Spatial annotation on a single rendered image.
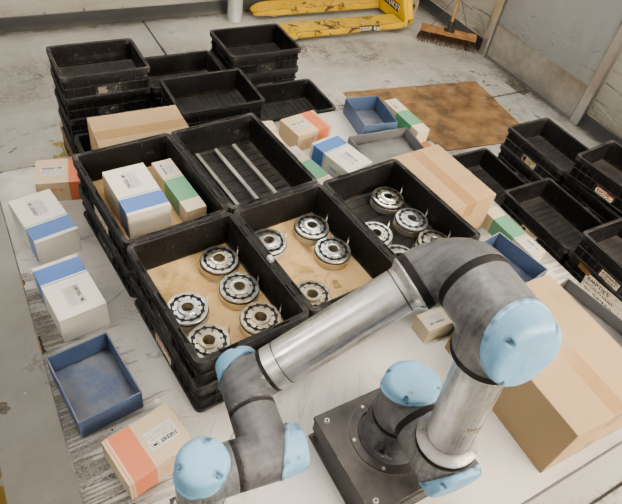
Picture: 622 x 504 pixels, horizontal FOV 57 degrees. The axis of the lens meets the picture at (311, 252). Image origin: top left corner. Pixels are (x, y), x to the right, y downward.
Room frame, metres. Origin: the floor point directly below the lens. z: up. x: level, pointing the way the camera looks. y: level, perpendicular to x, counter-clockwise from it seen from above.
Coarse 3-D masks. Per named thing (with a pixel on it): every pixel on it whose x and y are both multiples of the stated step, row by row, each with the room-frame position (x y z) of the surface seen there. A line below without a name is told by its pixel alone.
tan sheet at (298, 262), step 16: (288, 224) 1.25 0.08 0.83; (288, 240) 1.19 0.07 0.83; (288, 256) 1.12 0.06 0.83; (304, 256) 1.14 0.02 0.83; (288, 272) 1.06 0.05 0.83; (304, 272) 1.08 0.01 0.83; (320, 272) 1.09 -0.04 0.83; (336, 272) 1.10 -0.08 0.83; (352, 272) 1.11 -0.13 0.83; (336, 288) 1.04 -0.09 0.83; (352, 288) 1.05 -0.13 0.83
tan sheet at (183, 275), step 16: (192, 256) 1.05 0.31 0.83; (160, 272) 0.97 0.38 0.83; (176, 272) 0.98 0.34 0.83; (192, 272) 1.00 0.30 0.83; (160, 288) 0.92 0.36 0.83; (176, 288) 0.93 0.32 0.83; (192, 288) 0.94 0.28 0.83; (208, 288) 0.95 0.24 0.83; (208, 304) 0.90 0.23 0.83; (208, 320) 0.85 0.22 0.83; (224, 320) 0.86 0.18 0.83; (240, 336) 0.82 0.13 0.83
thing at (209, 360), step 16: (192, 224) 1.07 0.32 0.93; (240, 224) 1.11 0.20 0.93; (144, 240) 0.98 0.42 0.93; (128, 256) 0.94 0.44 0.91; (144, 272) 0.89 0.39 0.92; (272, 272) 0.97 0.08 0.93; (288, 288) 0.92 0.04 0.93; (160, 304) 0.80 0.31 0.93; (304, 304) 0.88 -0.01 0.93; (176, 320) 0.76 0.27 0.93; (288, 320) 0.83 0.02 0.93; (304, 320) 0.85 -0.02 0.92; (176, 336) 0.73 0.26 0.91; (256, 336) 0.76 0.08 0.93; (272, 336) 0.79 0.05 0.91; (192, 352) 0.69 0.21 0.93
